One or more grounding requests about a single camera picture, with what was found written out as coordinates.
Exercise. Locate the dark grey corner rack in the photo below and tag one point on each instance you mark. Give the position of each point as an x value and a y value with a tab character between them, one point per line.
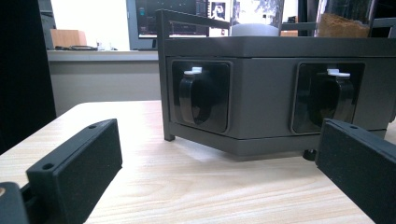
264	99

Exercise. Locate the grey counter ledge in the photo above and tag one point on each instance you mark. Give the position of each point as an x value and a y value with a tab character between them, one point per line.
102	55

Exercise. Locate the silver-lidded jar of white powder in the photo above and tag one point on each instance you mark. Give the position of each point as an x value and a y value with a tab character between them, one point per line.
255	21

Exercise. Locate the brown cardboard box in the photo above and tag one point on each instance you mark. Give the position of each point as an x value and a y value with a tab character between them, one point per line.
68	38

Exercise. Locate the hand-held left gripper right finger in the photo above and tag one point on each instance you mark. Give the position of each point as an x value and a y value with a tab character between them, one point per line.
358	168

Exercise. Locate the computer monitor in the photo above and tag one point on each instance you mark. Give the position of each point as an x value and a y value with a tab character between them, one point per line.
174	18

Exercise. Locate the white-lidded jar of brown powder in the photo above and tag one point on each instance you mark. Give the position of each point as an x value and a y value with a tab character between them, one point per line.
342	25

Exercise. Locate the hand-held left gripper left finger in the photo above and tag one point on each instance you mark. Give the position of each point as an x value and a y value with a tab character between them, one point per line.
84	168

